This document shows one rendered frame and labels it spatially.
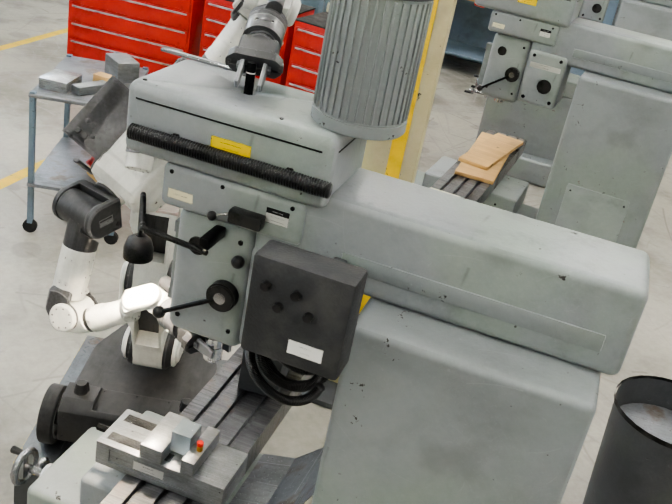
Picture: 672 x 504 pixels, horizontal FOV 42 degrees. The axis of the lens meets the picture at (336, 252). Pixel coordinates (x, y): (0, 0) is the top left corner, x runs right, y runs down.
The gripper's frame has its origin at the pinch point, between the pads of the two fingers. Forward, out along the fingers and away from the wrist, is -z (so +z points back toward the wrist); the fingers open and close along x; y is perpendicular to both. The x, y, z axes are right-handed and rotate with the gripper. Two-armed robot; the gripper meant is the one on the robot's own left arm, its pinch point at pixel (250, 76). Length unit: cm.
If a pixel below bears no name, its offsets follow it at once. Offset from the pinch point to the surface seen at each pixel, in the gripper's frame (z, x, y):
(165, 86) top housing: -8.0, 16.2, 0.6
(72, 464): -56, 36, -109
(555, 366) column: -45, -72, -16
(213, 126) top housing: -14.8, 4.4, -0.9
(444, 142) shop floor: 394, -97, -452
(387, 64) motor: -6.7, -27.7, 17.8
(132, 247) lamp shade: -22, 23, -41
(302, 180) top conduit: -24.1, -15.9, -0.4
